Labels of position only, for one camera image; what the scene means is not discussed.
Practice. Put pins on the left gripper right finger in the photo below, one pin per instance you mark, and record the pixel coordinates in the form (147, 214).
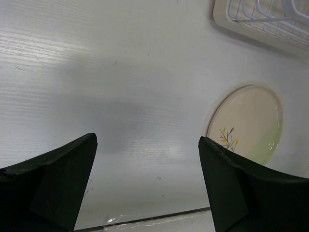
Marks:
(245, 196)

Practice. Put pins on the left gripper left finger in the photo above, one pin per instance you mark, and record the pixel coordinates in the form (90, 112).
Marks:
(45, 193)

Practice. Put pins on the green and cream plate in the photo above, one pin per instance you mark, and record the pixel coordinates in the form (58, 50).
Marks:
(249, 122)

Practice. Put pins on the white taped cover panel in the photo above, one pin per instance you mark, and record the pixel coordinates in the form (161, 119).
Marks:
(198, 220)

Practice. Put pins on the white drip tray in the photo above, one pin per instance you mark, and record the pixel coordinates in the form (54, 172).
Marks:
(297, 9)

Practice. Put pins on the white wire dish rack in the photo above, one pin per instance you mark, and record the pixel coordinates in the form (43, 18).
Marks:
(269, 16)

